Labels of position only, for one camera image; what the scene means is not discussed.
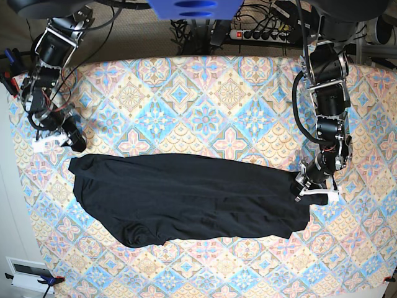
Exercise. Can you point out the white power strip red switch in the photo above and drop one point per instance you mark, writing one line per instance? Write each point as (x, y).
(270, 35)

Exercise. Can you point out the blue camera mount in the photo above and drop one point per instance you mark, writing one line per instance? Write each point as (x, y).
(195, 9)

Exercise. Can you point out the white wall outlet box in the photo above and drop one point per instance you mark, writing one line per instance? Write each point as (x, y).
(27, 273)

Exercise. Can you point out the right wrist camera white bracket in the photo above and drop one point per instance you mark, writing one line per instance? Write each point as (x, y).
(49, 141)

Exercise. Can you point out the patterned tablecloth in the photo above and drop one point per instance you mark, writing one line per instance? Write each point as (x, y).
(225, 107)

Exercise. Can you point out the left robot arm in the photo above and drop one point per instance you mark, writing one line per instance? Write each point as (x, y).
(325, 67)

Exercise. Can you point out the blue table clamp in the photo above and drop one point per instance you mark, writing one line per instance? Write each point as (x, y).
(7, 77)

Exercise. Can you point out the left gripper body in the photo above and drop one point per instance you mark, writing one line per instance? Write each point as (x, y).
(313, 175)

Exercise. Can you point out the black orange bottom clamp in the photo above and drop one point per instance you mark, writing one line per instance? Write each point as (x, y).
(46, 281)

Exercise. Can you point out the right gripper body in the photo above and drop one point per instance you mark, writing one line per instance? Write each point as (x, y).
(56, 121)

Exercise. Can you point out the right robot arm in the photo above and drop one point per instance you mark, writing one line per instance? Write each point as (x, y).
(67, 24)

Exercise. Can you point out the black t-shirt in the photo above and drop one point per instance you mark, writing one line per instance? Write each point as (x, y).
(152, 199)

